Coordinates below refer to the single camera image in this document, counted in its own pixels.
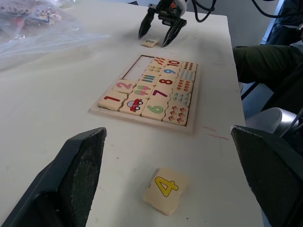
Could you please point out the carrots picture tile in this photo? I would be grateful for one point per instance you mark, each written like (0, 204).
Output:
(159, 61)

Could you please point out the blue fish picture tile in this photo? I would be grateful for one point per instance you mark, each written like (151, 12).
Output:
(187, 75)

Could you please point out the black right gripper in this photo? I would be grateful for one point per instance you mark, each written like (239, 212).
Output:
(165, 11)

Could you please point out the wooden number puzzle board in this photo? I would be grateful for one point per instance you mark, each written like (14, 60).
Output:
(139, 68)

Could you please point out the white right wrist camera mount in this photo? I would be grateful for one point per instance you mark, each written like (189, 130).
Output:
(181, 5)

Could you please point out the silver robot body shell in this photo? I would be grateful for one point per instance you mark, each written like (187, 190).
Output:
(270, 118)

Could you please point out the blue clouds picture tile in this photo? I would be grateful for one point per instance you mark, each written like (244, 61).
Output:
(181, 98)

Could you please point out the seated person in green trousers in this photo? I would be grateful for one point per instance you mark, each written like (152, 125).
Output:
(260, 61)

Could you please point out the purple number 7 tile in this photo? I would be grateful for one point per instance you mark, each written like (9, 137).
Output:
(161, 92)

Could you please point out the pencils picture tile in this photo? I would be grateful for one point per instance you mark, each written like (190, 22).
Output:
(148, 79)

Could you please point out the red car picture tile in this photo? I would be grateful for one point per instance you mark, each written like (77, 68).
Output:
(133, 105)

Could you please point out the loose yellow number 4 tile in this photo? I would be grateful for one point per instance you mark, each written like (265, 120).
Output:
(165, 189)

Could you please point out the loose number 3 tile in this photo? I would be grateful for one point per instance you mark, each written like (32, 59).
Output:
(149, 42)

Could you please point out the blue number 9 tile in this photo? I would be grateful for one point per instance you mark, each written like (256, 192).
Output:
(171, 71)

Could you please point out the green number 6 tile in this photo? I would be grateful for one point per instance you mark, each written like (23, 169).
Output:
(155, 108)

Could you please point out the red number 10 tile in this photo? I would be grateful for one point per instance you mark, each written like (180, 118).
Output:
(174, 63)

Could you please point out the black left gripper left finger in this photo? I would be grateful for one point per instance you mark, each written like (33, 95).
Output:
(59, 179)

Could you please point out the red number 1 tile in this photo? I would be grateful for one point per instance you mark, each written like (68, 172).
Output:
(111, 99)

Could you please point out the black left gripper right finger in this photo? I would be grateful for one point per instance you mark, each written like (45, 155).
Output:
(274, 170)

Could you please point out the pink number 2 tile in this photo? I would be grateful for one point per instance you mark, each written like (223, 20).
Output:
(124, 86)

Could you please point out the red number 8 tile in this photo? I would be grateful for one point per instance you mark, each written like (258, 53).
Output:
(166, 81)

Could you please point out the dark dots picture tile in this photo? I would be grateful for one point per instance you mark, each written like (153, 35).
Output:
(189, 65)

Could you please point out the popsicles picture tile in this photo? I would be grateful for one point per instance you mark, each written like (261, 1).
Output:
(142, 91)

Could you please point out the red mushrooms picture tile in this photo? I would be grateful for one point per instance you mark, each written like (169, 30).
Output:
(176, 114)

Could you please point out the clear plastic bag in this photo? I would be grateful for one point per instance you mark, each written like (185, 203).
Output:
(35, 40)

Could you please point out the yellow shapes picture tile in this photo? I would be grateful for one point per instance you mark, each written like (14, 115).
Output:
(154, 70)

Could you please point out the orange shapes picture tile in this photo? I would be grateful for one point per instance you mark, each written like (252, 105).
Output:
(184, 85)

